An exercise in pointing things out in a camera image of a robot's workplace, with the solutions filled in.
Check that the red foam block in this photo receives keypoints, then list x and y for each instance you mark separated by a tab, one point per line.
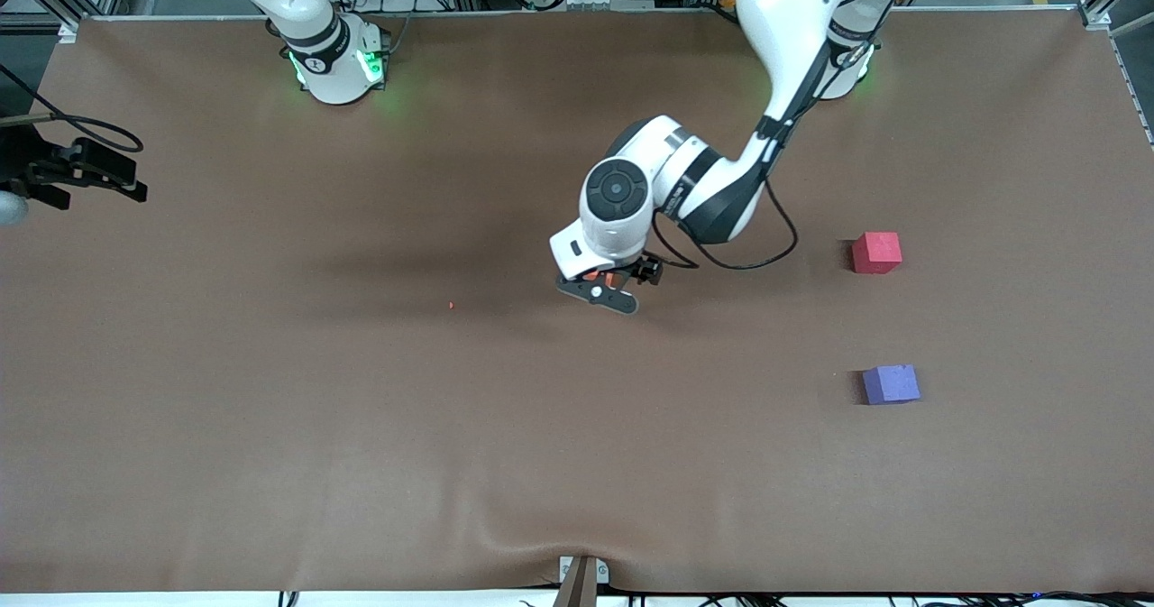
876	253

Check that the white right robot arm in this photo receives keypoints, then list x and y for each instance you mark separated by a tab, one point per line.
334	66

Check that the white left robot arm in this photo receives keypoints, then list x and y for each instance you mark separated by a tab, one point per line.
784	12

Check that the aluminium side rail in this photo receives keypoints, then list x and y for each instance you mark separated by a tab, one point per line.
1134	84

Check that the orange foam block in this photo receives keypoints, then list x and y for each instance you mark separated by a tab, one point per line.
610	279

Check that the brown table mat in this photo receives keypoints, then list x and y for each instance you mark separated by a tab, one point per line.
577	427

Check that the silver edge bracket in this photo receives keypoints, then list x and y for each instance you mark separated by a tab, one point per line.
602	573

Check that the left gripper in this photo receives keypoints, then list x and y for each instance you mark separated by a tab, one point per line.
644	269

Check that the brown clamp bar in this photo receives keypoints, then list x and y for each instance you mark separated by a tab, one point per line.
581	591

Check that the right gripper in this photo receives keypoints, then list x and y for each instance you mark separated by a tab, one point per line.
27	167

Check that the purple foam block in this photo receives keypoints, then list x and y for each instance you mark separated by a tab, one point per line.
891	384

